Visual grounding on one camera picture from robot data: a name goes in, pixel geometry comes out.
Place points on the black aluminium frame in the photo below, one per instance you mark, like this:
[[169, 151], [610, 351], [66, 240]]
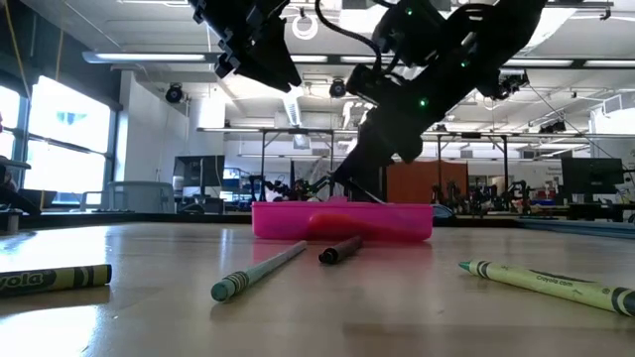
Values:
[[149, 218]]

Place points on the black ceiling spotlight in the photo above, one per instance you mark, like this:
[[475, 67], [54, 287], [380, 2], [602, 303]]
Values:
[[338, 88], [174, 93]]

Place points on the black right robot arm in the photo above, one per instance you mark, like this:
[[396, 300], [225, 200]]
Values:
[[476, 44]]

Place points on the pink plastic supply box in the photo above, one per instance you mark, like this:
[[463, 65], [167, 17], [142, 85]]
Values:
[[283, 220]]

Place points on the black monitor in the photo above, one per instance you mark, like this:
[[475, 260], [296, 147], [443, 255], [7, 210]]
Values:
[[198, 173], [593, 176]]

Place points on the long ceiling light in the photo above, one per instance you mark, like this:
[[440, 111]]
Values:
[[149, 57]]

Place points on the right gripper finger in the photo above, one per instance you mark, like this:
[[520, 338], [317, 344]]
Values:
[[373, 183], [349, 186]]

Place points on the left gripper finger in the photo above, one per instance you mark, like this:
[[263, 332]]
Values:
[[275, 47], [278, 74]]

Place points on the large bright window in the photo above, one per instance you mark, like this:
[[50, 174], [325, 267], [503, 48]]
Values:
[[64, 139]]

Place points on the orange partition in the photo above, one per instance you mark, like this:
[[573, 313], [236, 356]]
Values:
[[426, 181]]

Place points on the teal pencil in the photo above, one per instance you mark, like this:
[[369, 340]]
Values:
[[258, 273]]

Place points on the black pen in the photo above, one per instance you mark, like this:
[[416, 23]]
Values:
[[342, 250]]

